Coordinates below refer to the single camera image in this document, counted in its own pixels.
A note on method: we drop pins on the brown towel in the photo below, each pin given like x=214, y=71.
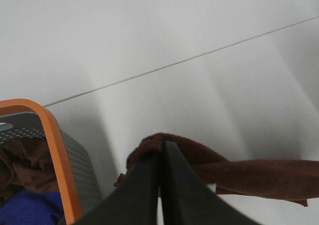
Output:
x=290, y=180
x=26, y=164

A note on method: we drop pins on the blue towel in basket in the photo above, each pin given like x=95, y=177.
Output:
x=31, y=208

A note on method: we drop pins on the grey perforated basket orange rim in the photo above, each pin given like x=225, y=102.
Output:
x=75, y=175

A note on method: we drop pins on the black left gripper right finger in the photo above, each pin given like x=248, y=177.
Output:
x=187, y=200

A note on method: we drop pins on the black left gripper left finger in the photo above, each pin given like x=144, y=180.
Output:
x=134, y=201

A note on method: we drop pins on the brown towel in basket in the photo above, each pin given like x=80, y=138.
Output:
x=26, y=164

